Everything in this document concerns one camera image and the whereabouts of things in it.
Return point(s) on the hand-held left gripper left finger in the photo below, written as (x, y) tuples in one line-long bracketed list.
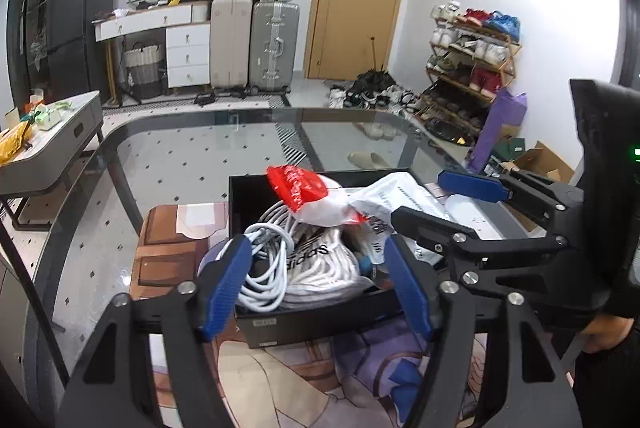
[(227, 288)]

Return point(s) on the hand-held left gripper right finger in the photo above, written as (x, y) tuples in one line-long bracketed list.
[(407, 288)]

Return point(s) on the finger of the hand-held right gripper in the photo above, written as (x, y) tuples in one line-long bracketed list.
[(470, 185), (425, 225)]

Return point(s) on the white plastic bag black print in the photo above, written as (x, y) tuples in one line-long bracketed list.
[(395, 193)]

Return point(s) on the white Adidas bag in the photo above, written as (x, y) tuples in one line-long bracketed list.
[(330, 273)]

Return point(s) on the red and white plastic bag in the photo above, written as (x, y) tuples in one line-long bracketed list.
[(300, 193)]

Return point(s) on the person's right forearm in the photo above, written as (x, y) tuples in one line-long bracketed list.
[(610, 393)]

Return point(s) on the person's right hand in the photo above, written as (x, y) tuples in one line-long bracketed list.
[(607, 333)]

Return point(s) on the dark green box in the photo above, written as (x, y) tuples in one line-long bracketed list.
[(507, 150)]

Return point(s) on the purple yoga mat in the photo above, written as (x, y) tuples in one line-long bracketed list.
[(500, 127)]

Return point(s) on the open cardboard carton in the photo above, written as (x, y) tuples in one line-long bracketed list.
[(545, 162)]

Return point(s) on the beige slipper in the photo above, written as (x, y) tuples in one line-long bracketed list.
[(367, 160)]

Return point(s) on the cream slipper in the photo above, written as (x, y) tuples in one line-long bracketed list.
[(390, 133), (371, 131)]

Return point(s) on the rows of shelved shoes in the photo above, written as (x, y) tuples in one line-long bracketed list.
[(482, 77)]

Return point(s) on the printed mat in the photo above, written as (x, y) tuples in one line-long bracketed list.
[(280, 383)]

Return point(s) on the wooden shoe rack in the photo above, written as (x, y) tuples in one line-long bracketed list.
[(510, 62)]

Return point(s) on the pile of shoes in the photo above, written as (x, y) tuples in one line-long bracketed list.
[(375, 92)]

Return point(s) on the small black floor device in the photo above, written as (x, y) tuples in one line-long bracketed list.
[(205, 97)]

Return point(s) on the grey coffee table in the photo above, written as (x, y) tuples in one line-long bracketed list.
[(50, 147)]

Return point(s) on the silver suitcase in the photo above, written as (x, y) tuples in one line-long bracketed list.
[(272, 47)]

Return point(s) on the woven basket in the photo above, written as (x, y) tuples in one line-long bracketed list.
[(145, 67)]

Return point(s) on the white dresser desk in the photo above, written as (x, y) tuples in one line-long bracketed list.
[(187, 52)]

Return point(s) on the beige suitcase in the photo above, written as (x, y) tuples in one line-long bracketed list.
[(230, 42)]

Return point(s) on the white and green snack packet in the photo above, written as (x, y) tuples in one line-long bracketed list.
[(45, 117)]

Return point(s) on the yellow bag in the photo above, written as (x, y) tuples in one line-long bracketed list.
[(12, 145)]

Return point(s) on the black fridge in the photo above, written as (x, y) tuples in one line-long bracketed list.
[(80, 7)]

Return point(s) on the dark glass cabinet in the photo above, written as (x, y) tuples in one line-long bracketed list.
[(30, 32)]

